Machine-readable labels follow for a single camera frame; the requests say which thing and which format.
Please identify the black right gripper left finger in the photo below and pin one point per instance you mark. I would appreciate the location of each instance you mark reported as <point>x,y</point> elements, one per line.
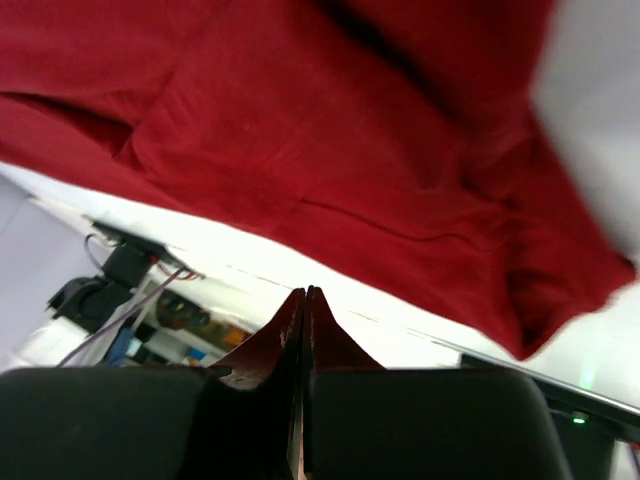
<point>231,420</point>

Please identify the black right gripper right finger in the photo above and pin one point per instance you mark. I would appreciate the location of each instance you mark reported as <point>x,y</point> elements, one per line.
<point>364,421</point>

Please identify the dark red t-shirt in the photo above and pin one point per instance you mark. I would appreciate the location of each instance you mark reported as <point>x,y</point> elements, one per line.
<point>393,141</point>

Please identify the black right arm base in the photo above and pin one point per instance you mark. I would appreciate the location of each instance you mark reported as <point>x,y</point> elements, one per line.
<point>90,302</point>

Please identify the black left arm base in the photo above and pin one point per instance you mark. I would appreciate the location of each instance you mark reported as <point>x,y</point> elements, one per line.
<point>590,415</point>

